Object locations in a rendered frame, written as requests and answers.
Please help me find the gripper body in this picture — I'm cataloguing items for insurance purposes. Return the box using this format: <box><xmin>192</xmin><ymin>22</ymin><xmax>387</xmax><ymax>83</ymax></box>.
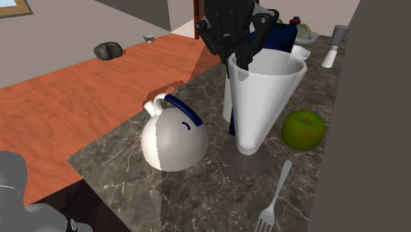
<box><xmin>203</xmin><ymin>0</ymin><xmax>258</xmax><ymax>37</ymax></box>

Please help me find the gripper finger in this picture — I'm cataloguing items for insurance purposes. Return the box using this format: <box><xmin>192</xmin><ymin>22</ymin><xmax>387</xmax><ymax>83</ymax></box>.
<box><xmin>195</xmin><ymin>19</ymin><xmax>250</xmax><ymax>71</ymax></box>
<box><xmin>245</xmin><ymin>8</ymin><xmax>280</xmax><ymax>56</ymax></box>

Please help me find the brown wooden door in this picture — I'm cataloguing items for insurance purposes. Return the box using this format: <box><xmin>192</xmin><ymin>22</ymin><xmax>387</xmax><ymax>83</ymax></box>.
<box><xmin>193</xmin><ymin>0</ymin><xmax>206</xmax><ymax>40</ymax></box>

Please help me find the white bowl with yellow fruit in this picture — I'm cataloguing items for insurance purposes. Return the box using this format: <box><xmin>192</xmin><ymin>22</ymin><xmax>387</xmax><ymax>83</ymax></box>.
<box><xmin>293</xmin><ymin>22</ymin><xmax>321</xmax><ymax>45</ymax></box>

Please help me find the tall white conical vase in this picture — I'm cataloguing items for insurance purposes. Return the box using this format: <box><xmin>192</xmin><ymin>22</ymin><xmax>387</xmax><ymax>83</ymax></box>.
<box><xmin>227</xmin><ymin>47</ymin><xmax>308</xmax><ymax>156</ymax></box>

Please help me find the white salt shaker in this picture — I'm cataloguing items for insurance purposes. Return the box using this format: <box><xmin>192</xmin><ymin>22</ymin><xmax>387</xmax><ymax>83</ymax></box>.
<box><xmin>321</xmin><ymin>45</ymin><xmax>339</xmax><ymax>69</ymax></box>

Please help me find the dark grey lumpy cushion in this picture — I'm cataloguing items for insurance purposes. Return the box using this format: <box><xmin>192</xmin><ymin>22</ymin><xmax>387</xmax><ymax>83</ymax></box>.
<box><xmin>93</xmin><ymin>41</ymin><xmax>124</xmax><ymax>61</ymax></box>

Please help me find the green apple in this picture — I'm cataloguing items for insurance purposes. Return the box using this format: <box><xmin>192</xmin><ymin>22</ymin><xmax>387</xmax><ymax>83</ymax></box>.
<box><xmin>281</xmin><ymin>110</ymin><xmax>327</xmax><ymax>152</ymax></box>

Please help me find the silver fork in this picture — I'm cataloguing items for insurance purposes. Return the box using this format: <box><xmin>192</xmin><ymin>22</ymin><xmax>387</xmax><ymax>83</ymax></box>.
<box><xmin>254</xmin><ymin>159</ymin><xmax>293</xmax><ymax>232</ymax></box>

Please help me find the white kettle with blue handle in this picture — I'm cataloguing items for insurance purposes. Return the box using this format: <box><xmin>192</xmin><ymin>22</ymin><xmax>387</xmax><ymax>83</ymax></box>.
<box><xmin>140</xmin><ymin>92</ymin><xmax>209</xmax><ymax>173</ymax></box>

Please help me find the window with wooden frame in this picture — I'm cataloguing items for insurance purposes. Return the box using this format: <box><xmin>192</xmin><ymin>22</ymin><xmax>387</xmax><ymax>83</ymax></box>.
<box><xmin>0</xmin><ymin>0</ymin><xmax>34</xmax><ymax>18</ymax></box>

